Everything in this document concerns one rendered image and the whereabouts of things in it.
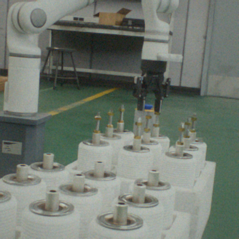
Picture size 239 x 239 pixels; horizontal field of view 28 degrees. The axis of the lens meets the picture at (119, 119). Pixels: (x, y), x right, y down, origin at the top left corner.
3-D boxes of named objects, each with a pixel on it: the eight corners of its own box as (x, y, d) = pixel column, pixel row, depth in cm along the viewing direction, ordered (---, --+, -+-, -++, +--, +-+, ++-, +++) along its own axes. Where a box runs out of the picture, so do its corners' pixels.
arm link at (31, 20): (90, -25, 147) (71, -24, 153) (20, 8, 132) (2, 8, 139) (98, 4, 151) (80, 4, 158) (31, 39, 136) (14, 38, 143)
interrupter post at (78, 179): (69, 192, 91) (70, 175, 90) (74, 189, 93) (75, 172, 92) (81, 194, 90) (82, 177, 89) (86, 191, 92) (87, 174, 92)
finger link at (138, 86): (135, 75, 138) (136, 95, 140) (130, 77, 137) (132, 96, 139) (141, 76, 136) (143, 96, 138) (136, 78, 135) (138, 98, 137)
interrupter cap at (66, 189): (50, 193, 89) (51, 190, 89) (67, 183, 96) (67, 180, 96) (89, 200, 87) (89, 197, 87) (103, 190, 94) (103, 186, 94)
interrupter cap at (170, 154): (197, 157, 131) (197, 154, 131) (186, 161, 124) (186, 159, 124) (171, 152, 135) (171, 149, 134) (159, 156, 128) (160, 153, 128)
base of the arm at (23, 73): (0, 114, 141) (4, 55, 139) (13, 110, 150) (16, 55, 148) (31, 117, 140) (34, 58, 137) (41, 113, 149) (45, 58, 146)
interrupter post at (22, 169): (13, 182, 94) (14, 165, 93) (19, 179, 96) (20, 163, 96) (24, 184, 93) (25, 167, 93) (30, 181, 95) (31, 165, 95)
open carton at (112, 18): (102, 26, 618) (103, 8, 614) (131, 28, 602) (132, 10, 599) (91, 24, 590) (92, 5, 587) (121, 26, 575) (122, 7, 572)
